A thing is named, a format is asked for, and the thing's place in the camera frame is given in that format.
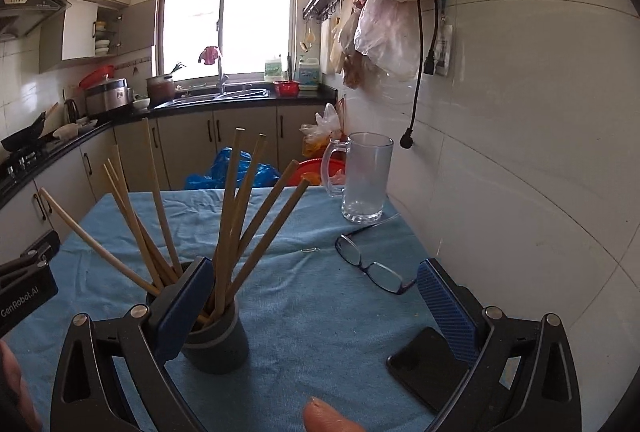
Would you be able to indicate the range hood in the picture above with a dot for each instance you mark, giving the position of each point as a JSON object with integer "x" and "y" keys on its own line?
{"x": 20, "y": 17}

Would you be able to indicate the red bowl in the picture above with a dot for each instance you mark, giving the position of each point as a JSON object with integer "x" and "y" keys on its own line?
{"x": 286, "y": 88}

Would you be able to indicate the right hand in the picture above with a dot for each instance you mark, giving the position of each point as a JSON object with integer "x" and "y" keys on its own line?
{"x": 319, "y": 416}

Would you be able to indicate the blue towel table cover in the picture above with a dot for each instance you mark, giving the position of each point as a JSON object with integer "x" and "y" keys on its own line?
{"x": 316, "y": 326}

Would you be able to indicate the silver rice cooker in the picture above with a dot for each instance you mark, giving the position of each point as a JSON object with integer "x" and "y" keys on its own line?
{"x": 108, "y": 95}

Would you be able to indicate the kitchen faucet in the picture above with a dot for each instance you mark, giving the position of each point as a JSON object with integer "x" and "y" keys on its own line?
{"x": 222, "y": 76}

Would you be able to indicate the black wok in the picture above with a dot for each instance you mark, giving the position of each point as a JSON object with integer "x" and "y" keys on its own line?
{"x": 25, "y": 137}

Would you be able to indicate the clear glass beer mug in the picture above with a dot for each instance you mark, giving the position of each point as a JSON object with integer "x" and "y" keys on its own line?
{"x": 367, "y": 166}

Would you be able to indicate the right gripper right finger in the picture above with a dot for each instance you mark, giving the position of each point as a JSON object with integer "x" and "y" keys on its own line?
{"x": 521, "y": 373}

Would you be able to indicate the dark framed eyeglasses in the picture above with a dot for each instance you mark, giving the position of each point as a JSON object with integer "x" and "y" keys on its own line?
{"x": 360, "y": 249}

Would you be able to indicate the left hand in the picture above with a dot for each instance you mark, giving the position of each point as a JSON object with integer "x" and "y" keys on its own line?
{"x": 20, "y": 397}

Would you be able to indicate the dark grey utensil holder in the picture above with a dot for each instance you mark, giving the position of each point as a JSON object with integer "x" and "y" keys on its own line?
{"x": 219, "y": 347}

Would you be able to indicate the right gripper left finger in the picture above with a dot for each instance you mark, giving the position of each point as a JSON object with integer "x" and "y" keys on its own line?
{"x": 87, "y": 393}

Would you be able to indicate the brown cooking pot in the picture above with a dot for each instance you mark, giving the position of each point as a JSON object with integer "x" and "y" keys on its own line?
{"x": 160, "y": 89}

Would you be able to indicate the black smartphone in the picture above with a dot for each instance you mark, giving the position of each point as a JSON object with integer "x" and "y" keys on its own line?
{"x": 427, "y": 369}

